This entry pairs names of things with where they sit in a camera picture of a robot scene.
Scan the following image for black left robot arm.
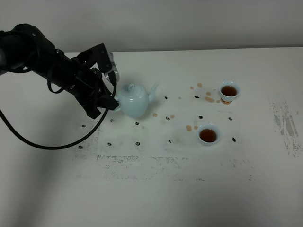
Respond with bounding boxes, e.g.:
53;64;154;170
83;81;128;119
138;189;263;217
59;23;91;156
0;24;119;119

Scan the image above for black left camera cable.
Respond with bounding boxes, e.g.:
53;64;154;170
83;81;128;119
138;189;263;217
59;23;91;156
0;73;118;150

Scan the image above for light blue teacup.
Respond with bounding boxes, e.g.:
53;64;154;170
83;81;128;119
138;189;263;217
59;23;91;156
196;123;222;147
218;81;241;103

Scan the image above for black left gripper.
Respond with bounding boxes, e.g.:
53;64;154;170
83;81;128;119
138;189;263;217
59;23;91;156
67;57;119;119

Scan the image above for light blue porcelain teapot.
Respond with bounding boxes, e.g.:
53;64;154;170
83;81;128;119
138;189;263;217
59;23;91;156
113;83;158;119

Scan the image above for far light blue teacup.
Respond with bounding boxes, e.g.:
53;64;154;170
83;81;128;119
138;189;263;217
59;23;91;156
218;81;241;103

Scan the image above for near light blue teacup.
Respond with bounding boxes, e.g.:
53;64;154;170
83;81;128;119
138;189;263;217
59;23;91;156
196;123;222;147

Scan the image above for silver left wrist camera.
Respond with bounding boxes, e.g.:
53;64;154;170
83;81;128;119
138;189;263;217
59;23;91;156
77;43;121;83

